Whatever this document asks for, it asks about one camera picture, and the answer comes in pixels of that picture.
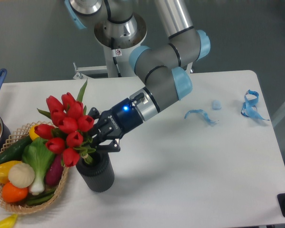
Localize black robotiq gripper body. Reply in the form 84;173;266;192
92;98;143;145

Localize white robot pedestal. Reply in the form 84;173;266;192
72;12;148;80

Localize small light blue cap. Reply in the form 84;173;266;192
212;100;222;111

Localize yellow bell pepper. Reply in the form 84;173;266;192
0;161;21;184

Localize green cucumber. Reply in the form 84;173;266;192
0;136;32;164

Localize woven wicker basket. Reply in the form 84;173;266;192
0;121;69;215

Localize white garlic bulb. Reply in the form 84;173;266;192
8;163;35;188

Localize yellow squash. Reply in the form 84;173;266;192
28;124;39;141

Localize purple sweet potato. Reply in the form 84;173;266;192
45;154;64;186

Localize dark grey ribbed vase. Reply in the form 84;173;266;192
76;152;114;192

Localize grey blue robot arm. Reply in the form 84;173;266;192
65;0;210;152

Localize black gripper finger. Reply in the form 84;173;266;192
87;107;102;122
95;139;121;152

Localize yellow banana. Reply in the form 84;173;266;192
0;214;18;228

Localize blue ribbon bundle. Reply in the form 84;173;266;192
240;90;269;121

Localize orange fruit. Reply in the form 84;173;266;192
1;182;29;203

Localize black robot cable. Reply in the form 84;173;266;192
110;37;123;78

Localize green pea pods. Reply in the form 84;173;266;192
25;189;56;206

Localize green bok choy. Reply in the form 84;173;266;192
22;137;55;196

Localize curled blue ribbon strip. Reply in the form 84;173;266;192
184;109;219;124

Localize red tulip bouquet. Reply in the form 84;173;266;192
34;82;96;167

